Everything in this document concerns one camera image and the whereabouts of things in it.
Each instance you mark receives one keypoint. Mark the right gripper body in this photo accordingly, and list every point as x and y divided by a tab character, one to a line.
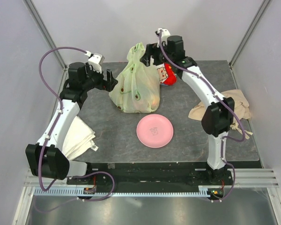
159	57

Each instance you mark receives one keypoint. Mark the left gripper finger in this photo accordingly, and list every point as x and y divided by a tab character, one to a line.
110	85
109	75

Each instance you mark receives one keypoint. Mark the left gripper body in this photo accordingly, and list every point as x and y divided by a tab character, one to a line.
95	79

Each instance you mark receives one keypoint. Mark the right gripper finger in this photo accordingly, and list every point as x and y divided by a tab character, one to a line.
149	49
146	59

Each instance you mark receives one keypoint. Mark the green avocado print plastic bag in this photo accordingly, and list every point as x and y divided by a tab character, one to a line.
138	88

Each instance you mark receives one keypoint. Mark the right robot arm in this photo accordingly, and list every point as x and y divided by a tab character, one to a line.
218	116

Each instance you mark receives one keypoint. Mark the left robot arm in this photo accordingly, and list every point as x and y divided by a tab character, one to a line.
45	157

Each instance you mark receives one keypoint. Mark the white red cartoon bag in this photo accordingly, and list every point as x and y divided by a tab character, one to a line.
166	75

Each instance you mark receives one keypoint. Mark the white folded towel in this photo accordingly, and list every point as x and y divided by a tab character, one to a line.
78	140

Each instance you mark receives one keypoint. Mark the pink plate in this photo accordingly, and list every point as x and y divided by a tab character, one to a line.
155	131

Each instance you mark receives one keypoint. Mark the beige crumpled cloth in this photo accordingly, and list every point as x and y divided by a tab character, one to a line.
241	110

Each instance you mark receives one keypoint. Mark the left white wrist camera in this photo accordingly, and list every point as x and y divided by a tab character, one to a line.
95	61

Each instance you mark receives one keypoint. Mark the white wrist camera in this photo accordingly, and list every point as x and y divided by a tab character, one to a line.
163	35
95	61

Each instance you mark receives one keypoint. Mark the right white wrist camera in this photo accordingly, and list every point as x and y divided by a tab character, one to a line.
163	35

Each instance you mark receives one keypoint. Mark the slotted cable duct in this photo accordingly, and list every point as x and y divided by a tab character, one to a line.
82	191

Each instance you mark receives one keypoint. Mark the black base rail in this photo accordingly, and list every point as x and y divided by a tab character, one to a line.
189	173

